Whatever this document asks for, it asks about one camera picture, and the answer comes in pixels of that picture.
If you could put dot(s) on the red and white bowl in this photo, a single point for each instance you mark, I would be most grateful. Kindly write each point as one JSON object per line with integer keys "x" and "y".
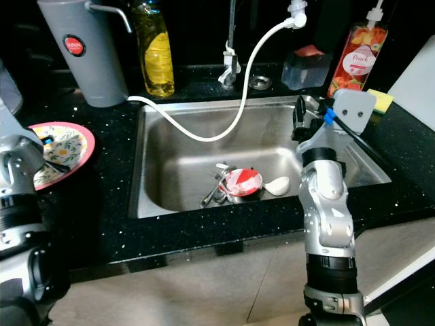
{"x": 243, "y": 182}

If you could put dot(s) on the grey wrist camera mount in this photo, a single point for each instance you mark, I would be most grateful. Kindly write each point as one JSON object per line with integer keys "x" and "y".
{"x": 8, "y": 92}
{"x": 357, "y": 105}

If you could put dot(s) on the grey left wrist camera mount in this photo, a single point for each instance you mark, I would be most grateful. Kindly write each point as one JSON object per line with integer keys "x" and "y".
{"x": 8, "y": 92}

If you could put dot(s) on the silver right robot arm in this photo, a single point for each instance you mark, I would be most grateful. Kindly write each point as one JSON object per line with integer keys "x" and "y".
{"x": 327, "y": 217}

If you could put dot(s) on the white ceramic spoon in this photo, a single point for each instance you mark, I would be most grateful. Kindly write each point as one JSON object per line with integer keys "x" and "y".
{"x": 279, "y": 185}

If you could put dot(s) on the beige cabinet front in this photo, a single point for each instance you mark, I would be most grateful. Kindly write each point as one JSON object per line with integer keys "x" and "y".
{"x": 211, "y": 285}

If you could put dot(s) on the metal fork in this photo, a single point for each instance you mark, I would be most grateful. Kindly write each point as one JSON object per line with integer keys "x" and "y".
{"x": 211, "y": 193}

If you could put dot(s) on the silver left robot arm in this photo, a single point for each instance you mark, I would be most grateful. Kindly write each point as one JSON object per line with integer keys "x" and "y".
{"x": 22, "y": 231}

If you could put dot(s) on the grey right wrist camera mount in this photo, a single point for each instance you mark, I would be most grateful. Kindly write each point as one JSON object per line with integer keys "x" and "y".
{"x": 357, "y": 105}

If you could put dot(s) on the clear sponge holder box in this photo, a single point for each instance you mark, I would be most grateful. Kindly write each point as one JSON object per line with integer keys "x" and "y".
{"x": 304, "y": 70}

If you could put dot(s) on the grey water filter canister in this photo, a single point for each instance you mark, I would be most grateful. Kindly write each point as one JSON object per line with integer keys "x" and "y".
{"x": 85, "y": 64}

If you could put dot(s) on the pink floral plate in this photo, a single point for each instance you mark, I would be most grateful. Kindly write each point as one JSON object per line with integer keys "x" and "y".
{"x": 78, "y": 146}

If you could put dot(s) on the peach hand soap pump bottle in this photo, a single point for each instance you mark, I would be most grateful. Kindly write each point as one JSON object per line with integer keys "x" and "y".
{"x": 357, "y": 61}

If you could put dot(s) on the yellow dish soap bottle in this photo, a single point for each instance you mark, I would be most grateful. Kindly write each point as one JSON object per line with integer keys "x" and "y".
{"x": 155, "y": 61}

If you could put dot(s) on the stainless steel sink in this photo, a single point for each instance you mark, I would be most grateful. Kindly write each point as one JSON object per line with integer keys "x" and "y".
{"x": 170, "y": 166}

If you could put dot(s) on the yellow green sponge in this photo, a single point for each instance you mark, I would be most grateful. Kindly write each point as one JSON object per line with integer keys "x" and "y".
{"x": 380, "y": 100}

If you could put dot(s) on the chrome faucet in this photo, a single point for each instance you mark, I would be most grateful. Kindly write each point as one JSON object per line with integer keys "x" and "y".
{"x": 230, "y": 64}

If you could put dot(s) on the white board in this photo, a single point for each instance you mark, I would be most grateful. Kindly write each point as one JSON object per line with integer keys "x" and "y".
{"x": 414, "y": 75}

